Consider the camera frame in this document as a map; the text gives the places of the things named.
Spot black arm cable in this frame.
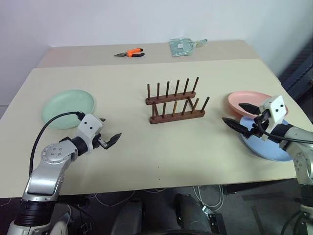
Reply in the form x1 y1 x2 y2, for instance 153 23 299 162
29 111 84 178
252 114 313 144

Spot dark rounded shape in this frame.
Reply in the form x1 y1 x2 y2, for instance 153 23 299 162
110 197 143 235
172 193 212 235

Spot orange handled pliers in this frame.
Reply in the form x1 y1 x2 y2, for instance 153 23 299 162
113 48 146 59

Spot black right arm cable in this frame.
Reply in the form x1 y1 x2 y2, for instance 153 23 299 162
252 114 313 144

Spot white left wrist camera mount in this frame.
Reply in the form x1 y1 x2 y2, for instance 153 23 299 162
77 113 103 150

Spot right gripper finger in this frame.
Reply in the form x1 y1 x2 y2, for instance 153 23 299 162
222 117 248 135
238 103 260 116

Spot black ribbed object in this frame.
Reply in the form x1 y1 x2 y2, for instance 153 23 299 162
278 39 313 104

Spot beige table mat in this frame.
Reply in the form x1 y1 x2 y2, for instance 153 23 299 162
0 58 298 199

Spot black metal bracket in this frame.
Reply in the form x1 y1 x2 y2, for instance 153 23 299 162
202 212 227 235

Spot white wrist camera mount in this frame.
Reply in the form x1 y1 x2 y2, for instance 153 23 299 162
77 113 103 150
258 95 287 142

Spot blue plate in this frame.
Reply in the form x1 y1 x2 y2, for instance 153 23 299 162
238 116 293 163

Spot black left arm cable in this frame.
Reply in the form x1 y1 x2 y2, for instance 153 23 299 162
29 111 84 178

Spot white cable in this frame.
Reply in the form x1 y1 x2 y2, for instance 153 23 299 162
192 185 224 212
91 188 167 209

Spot pink red plate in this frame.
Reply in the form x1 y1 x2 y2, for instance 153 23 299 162
227 91 290 120

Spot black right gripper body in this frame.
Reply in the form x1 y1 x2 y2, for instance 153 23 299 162
243 109 271 139

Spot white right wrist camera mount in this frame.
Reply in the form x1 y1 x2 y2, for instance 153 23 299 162
258 95 287 142

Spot wooden dish rack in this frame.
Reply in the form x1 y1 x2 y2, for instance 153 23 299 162
145 76 211 125

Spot green plate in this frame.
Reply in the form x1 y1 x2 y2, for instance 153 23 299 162
40 89 96 130

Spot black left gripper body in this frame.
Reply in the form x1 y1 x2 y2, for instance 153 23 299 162
94 133 110 150

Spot black table frame bar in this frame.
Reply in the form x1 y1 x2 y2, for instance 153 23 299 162
222 179 301 202

